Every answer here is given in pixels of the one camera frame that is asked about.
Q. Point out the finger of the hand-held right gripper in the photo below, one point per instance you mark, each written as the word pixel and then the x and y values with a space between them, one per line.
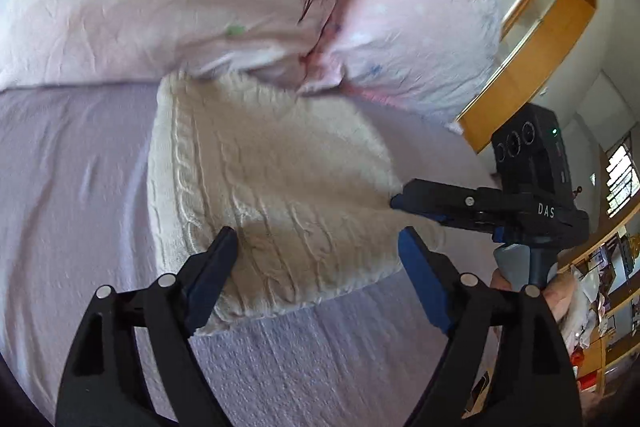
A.
pixel 440 202

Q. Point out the wooden headboard shelf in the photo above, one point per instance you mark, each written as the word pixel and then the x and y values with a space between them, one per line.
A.
pixel 540 22

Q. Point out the window with grille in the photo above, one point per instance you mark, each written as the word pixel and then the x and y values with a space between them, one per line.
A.
pixel 622 177

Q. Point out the person's right hand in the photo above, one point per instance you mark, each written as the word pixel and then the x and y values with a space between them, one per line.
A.
pixel 550 294

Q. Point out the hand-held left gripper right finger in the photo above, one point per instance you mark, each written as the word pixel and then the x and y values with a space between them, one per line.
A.
pixel 425 279

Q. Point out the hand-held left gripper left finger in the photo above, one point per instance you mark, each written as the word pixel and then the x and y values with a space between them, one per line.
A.
pixel 216 274

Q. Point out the cluttered wooden shelf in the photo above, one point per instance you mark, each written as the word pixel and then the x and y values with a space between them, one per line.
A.
pixel 600 302

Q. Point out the lavender bed sheet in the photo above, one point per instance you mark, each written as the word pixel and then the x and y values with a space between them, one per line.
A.
pixel 75 217

